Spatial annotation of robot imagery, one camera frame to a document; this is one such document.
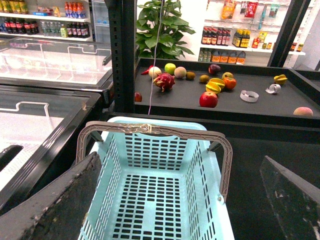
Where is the brown kiwi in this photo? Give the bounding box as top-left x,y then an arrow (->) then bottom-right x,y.
185,71 -> 196,80
199,74 -> 211,84

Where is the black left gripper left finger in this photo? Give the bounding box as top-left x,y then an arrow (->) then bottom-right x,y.
0,152 -> 102,240

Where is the white hanging cord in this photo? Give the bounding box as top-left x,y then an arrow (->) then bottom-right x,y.
147,0 -> 166,116

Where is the black fruit display tray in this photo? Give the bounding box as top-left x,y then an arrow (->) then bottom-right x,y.
134,58 -> 320,128

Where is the glass top freezer far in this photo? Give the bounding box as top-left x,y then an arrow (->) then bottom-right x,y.
0,37 -> 113,93

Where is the yellow star fruit back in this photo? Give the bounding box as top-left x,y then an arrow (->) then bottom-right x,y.
208,77 -> 225,89

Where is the dark purple fruit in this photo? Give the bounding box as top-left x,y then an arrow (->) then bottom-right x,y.
208,64 -> 221,75

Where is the yellow red mango small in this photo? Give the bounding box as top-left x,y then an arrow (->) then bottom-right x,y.
221,72 -> 234,80

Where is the orange persimmon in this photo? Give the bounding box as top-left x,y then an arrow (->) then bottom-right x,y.
223,77 -> 237,90

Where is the peach coloured round fruit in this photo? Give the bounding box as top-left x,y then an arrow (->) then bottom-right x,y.
174,66 -> 187,79

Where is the green apple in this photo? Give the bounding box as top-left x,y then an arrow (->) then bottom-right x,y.
164,63 -> 177,75

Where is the grey basket handle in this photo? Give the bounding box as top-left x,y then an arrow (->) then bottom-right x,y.
75,121 -> 233,202

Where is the black metal shelf post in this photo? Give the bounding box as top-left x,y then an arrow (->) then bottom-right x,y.
104,0 -> 137,113

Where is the glass top freezer near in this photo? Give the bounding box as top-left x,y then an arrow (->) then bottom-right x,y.
0,86 -> 102,214

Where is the small dark red apple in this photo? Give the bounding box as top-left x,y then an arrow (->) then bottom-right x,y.
134,92 -> 143,103

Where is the red chili pepper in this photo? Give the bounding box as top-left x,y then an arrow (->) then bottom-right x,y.
141,65 -> 154,75

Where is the peach at tray edge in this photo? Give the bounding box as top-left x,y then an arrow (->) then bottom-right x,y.
293,107 -> 314,117

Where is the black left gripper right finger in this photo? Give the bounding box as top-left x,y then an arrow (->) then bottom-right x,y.
260,155 -> 320,240

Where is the small white tape roll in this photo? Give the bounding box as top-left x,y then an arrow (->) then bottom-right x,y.
265,83 -> 282,95

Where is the brown kiwi left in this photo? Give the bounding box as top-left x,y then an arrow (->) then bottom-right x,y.
185,71 -> 196,80

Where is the glass door fridge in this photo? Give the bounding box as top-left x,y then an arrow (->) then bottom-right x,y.
91,0 -> 111,44

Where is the light blue plastic basket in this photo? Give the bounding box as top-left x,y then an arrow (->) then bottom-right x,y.
79,131 -> 234,240

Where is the glass freezer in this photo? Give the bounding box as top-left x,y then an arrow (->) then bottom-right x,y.
0,86 -> 102,214
0,37 -> 113,93

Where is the red apple on tray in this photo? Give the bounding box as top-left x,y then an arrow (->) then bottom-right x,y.
199,91 -> 218,108

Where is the brown kiwi right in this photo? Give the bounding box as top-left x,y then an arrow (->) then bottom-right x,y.
199,74 -> 211,84

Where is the green potted plant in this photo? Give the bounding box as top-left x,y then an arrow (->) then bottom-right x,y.
135,0 -> 196,60

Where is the yellow star fruit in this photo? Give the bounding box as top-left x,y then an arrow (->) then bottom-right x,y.
205,81 -> 221,94
208,77 -> 225,89
273,74 -> 288,86

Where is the yellow star fruit front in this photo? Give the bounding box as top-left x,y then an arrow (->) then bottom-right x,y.
205,81 -> 221,94

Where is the pink dragon fruit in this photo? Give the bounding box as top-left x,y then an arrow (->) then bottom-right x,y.
153,73 -> 175,92

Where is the white tape ring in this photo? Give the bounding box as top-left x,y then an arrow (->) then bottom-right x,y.
239,90 -> 260,103

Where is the yellow star fruit far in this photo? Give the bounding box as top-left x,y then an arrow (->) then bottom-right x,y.
273,74 -> 288,86

